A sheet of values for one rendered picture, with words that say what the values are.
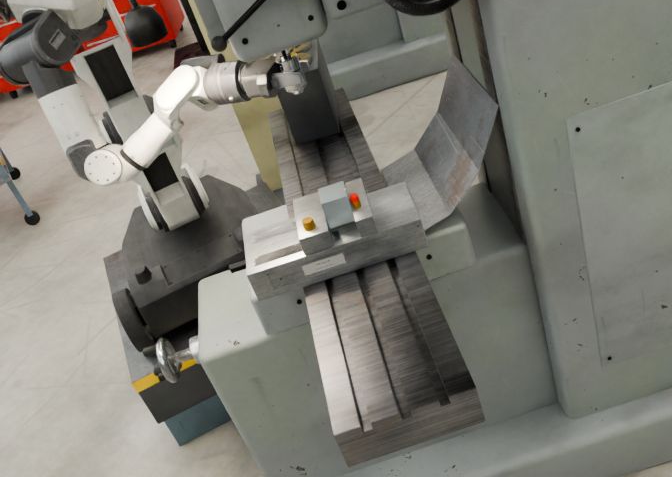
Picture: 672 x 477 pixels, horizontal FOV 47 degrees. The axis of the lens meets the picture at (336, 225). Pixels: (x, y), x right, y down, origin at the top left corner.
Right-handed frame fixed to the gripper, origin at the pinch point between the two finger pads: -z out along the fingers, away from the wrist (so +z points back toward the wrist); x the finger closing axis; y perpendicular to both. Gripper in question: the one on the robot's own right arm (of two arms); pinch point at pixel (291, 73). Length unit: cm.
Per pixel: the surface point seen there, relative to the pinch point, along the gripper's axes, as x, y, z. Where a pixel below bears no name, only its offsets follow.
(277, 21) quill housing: -8.7, -14.4, -4.9
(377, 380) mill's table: -56, 30, -24
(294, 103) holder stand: 25.1, 19.2, 14.0
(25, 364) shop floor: 35, 126, 177
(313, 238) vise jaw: -30.3, 20.1, -7.7
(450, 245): -7, 42, -26
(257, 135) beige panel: 144, 91, 96
